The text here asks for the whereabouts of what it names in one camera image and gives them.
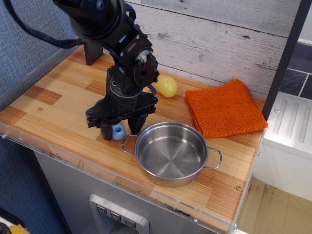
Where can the white ribbed radiator unit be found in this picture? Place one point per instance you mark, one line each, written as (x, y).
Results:
(284, 157)

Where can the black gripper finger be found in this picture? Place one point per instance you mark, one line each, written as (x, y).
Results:
(106, 131)
(136, 123)

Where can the dark grey right post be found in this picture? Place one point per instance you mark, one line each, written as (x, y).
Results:
(293, 37)

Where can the yellow object bottom left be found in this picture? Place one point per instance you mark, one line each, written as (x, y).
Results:
(18, 229)

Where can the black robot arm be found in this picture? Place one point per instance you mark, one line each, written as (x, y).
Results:
(111, 24)

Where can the yellow toy potato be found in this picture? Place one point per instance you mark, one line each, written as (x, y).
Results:
(166, 86)

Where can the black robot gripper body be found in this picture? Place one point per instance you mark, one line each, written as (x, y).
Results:
(117, 106)

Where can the orange folded cloth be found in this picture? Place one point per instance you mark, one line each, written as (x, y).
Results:
(225, 111)

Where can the grey toy fridge cabinet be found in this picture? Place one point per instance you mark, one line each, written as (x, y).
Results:
(92, 206)

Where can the dark grey left post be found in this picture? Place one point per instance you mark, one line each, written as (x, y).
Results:
(92, 53)

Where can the dark grey post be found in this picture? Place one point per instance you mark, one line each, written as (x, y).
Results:
(92, 53)
(293, 37)

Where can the stainless steel pot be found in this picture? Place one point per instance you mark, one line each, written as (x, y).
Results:
(171, 154)

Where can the blue grey toy spoon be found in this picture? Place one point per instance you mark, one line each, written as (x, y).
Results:
(118, 132)

